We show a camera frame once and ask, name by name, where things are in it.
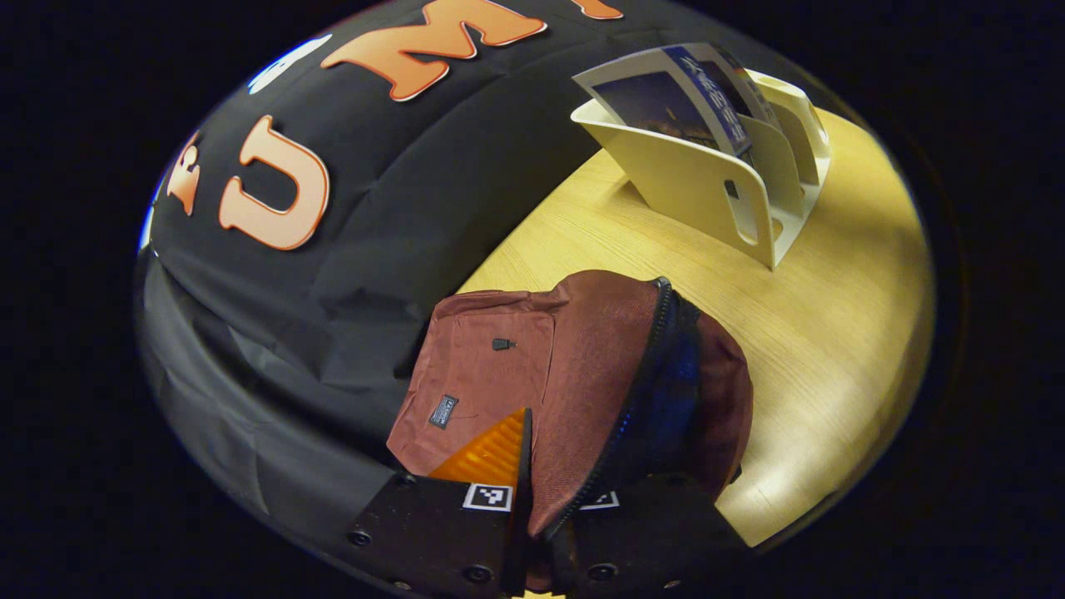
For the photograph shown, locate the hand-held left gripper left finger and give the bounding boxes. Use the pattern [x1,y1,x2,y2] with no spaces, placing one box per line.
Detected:
[345,406,533,599]

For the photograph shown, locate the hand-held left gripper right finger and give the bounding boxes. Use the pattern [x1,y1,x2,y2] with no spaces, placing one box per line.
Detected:
[547,473,751,599]

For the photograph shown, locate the maroon schoolbag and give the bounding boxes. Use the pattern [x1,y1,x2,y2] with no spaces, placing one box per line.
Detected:
[386,269,755,542]

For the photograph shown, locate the cream plastic bookshelf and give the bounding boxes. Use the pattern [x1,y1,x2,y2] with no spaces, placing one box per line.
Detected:
[571,69,833,271]

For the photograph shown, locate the blue photo cover book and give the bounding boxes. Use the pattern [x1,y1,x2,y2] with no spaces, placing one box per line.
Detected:
[572,43,754,157]

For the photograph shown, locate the black backdrop cloth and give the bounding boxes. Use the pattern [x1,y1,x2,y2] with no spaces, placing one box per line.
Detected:
[137,0,750,575]

